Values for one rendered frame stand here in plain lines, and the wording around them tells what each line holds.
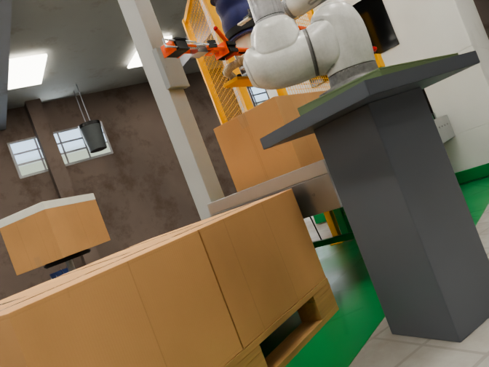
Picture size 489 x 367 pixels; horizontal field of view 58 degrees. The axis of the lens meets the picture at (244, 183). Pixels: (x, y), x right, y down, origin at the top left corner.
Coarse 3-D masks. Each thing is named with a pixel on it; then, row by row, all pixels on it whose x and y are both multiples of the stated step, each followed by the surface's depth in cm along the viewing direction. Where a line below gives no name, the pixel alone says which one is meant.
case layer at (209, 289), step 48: (288, 192) 183; (192, 240) 136; (240, 240) 152; (288, 240) 173; (48, 288) 127; (96, 288) 108; (144, 288) 118; (192, 288) 130; (240, 288) 145; (288, 288) 164; (0, 336) 96; (48, 336) 96; (96, 336) 104; (144, 336) 114; (192, 336) 125; (240, 336) 139
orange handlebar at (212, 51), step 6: (300, 30) 222; (168, 48) 181; (210, 48) 200; (216, 48) 203; (222, 48) 207; (240, 48) 219; (246, 48) 223; (210, 54) 205; (216, 54) 210; (240, 54) 225
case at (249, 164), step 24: (288, 96) 205; (312, 96) 222; (240, 120) 210; (264, 120) 202; (288, 120) 199; (240, 144) 213; (288, 144) 197; (312, 144) 208; (240, 168) 216; (264, 168) 207; (288, 168) 200
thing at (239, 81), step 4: (236, 76) 223; (240, 76) 225; (244, 76) 228; (232, 80) 225; (236, 80) 224; (240, 80) 226; (244, 80) 230; (248, 80) 233; (224, 84) 228; (228, 84) 227; (232, 84) 229; (236, 84) 232; (240, 84) 235; (244, 84) 239; (248, 84) 242
